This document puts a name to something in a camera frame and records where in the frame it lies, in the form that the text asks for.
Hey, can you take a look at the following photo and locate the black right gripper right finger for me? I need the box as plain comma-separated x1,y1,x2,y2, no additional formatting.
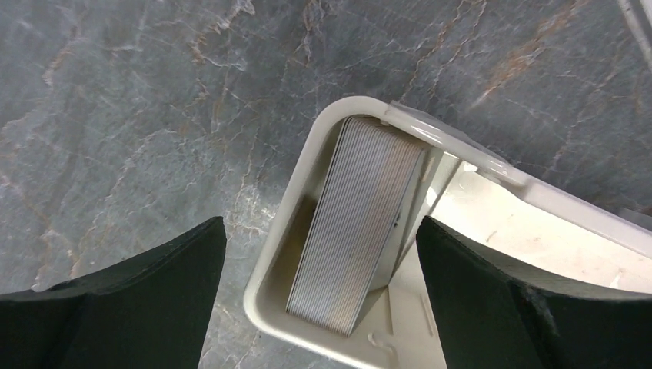
416,217,651,368

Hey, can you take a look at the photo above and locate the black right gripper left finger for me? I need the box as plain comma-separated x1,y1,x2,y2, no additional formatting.
1,217,227,368

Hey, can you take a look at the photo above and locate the white plastic tray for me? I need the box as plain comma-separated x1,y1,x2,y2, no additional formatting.
243,96,651,368

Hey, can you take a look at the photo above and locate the stack of silver cards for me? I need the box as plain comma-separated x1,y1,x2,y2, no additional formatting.
286,117,428,337

